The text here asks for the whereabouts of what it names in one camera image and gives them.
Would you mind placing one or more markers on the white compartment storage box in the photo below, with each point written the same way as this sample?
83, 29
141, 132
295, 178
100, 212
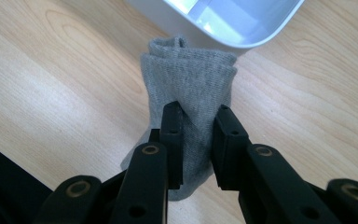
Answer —
230, 21

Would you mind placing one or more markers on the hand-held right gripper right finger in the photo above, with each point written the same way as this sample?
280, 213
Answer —
228, 146

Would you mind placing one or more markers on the grey sock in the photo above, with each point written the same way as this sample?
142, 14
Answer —
189, 81

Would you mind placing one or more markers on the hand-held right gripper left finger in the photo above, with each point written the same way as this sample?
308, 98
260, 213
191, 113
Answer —
171, 140

